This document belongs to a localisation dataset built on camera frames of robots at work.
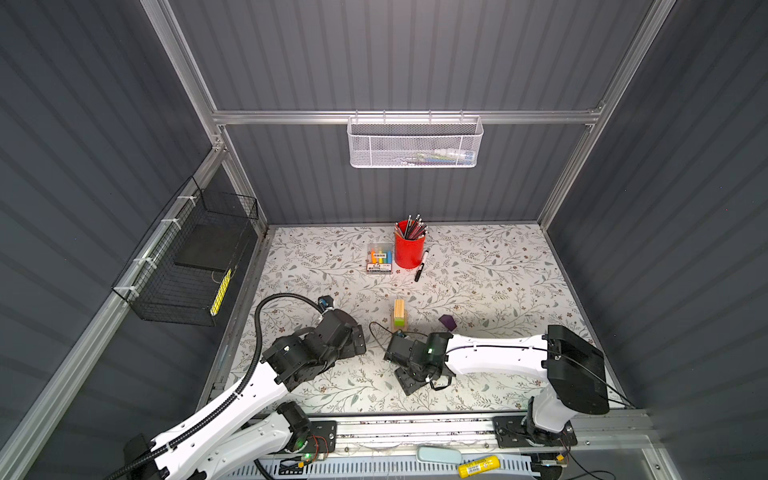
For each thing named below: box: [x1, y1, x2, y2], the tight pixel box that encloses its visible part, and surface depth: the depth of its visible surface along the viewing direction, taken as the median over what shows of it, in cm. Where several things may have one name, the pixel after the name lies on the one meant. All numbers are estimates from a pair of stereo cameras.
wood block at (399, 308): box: [395, 299, 405, 318], surface depth 88 cm
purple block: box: [438, 314, 457, 332], surface depth 96 cm
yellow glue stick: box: [458, 455, 501, 479], surface depth 69 cm
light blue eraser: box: [417, 446, 462, 465], surface depth 71 cm
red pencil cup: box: [395, 220, 426, 270], surface depth 106 cm
